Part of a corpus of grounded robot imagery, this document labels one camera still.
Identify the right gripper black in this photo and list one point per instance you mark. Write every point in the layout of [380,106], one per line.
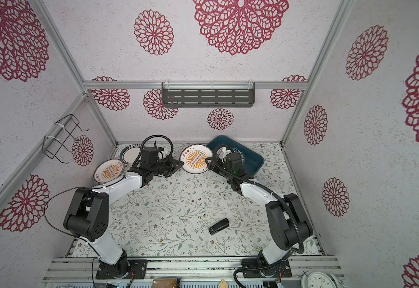
[216,165]

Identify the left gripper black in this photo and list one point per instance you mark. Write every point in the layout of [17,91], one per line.
[173,165]

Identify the green red rim plate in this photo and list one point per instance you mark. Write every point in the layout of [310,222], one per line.
[129,154]

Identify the orange sunburst plate back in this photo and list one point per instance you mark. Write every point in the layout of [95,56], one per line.
[194,158]

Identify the orange sunburst plate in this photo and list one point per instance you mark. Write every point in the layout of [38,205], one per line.
[108,171]
[194,158]

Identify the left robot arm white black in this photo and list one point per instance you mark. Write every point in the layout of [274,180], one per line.
[88,213]

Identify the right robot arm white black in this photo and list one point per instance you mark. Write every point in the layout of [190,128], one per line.
[288,223]

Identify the teal plastic bin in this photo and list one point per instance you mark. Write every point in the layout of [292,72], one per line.
[252,161]

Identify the black stapler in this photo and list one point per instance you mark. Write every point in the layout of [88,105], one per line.
[219,226]

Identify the white analog clock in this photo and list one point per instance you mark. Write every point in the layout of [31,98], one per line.
[316,279]

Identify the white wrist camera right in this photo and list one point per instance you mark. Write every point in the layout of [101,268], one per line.
[228,151]

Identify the grey wall shelf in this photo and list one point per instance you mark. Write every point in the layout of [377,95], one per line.
[208,95]

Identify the black wire wall rack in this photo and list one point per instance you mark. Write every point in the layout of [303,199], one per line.
[65,128]

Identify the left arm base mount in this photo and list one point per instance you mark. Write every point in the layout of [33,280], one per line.
[124,269]

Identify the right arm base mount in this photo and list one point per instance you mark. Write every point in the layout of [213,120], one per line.
[281,269]

